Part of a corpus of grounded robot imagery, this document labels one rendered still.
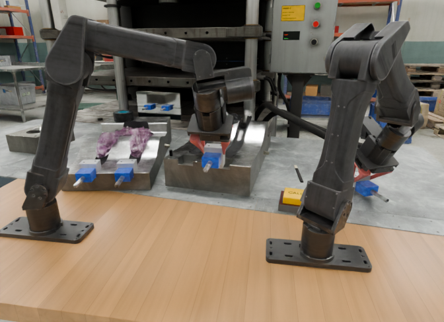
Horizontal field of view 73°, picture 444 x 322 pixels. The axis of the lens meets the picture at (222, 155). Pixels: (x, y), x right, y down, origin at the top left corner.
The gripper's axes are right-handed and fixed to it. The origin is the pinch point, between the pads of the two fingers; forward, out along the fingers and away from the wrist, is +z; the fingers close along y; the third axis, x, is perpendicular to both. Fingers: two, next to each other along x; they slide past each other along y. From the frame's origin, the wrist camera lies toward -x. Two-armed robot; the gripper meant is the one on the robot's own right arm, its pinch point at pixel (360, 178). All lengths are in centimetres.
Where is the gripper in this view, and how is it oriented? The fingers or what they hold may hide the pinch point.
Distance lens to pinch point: 95.2
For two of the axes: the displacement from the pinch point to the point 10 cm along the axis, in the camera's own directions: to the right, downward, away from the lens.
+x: 2.4, 7.4, -6.3
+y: -9.6, 0.9, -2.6
